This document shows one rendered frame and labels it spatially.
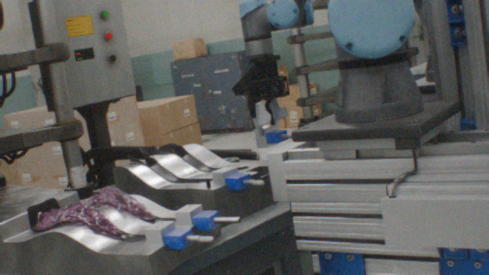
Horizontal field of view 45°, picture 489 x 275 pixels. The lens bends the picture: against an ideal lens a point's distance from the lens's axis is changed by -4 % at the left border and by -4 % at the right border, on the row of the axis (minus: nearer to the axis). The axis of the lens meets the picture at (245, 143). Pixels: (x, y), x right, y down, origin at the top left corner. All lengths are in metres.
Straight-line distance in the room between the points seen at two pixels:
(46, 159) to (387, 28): 5.13
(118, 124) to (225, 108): 3.34
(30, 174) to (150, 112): 1.31
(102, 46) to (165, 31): 7.50
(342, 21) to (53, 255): 0.74
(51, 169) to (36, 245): 4.51
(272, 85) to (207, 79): 7.07
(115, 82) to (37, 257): 1.08
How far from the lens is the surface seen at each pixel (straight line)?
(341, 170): 1.02
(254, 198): 1.43
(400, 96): 0.98
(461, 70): 1.17
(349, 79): 0.99
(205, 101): 8.76
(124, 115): 5.55
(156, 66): 9.89
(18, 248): 1.32
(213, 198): 1.34
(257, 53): 1.61
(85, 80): 2.17
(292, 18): 1.45
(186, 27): 9.46
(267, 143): 1.66
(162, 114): 6.11
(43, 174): 5.88
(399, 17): 0.83
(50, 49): 1.95
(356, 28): 0.83
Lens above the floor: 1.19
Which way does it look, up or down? 9 degrees down
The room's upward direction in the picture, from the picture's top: 9 degrees counter-clockwise
